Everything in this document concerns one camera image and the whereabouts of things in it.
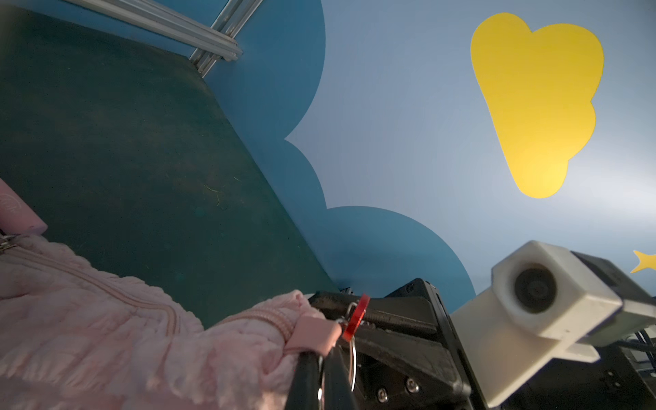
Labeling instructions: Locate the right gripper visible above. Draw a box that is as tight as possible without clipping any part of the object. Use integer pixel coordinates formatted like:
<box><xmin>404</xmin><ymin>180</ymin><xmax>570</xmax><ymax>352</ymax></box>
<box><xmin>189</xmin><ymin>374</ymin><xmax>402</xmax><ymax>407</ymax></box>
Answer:
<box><xmin>285</xmin><ymin>278</ymin><xmax>487</xmax><ymax>410</ymax></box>

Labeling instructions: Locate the pink fluffy zipper bag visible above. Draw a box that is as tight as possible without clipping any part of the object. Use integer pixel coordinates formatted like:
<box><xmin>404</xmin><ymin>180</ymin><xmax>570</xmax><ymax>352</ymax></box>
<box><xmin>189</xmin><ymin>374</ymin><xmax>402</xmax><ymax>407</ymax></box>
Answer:
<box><xmin>1</xmin><ymin>236</ymin><xmax>341</xmax><ymax>409</ymax></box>

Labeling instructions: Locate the purple pink toy rake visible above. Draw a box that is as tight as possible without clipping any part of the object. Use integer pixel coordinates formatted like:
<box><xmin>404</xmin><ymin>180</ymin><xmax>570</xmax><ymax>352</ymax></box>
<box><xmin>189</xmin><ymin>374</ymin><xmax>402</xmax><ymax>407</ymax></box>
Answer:
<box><xmin>0</xmin><ymin>180</ymin><xmax>48</xmax><ymax>235</ymax></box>

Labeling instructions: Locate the red keychain clasp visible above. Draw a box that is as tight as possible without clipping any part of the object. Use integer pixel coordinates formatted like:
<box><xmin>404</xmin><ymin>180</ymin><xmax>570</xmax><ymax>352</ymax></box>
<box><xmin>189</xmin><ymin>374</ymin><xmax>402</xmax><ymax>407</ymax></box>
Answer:
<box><xmin>342</xmin><ymin>295</ymin><xmax>371</xmax><ymax>343</ymax></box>

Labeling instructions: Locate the aluminium frame rail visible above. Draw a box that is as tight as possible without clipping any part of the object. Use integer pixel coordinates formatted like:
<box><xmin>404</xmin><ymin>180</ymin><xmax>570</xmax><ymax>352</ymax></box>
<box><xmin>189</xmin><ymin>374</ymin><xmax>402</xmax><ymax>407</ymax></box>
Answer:
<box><xmin>74</xmin><ymin>0</ymin><xmax>262</xmax><ymax>76</ymax></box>

